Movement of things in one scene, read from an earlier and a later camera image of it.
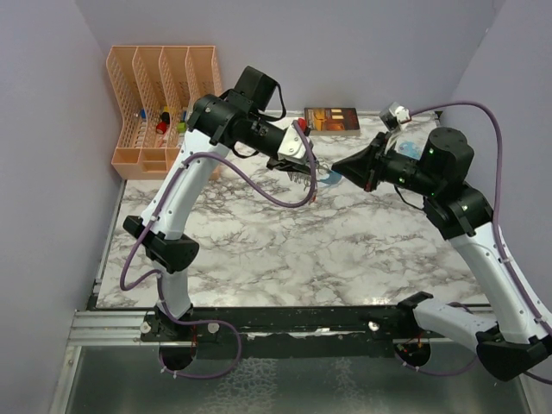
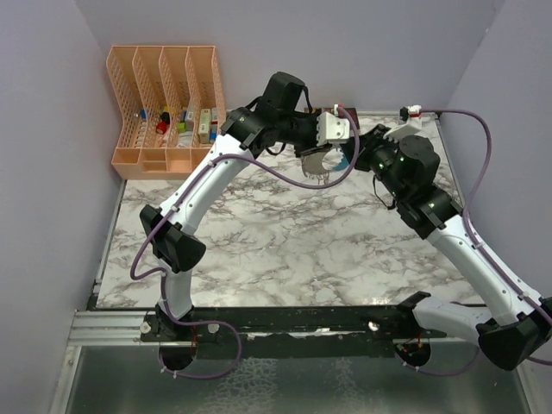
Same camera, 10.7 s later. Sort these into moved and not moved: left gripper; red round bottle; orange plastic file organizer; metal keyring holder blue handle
Moved: left gripper; metal keyring holder blue handle
Not moved: orange plastic file organizer; red round bottle
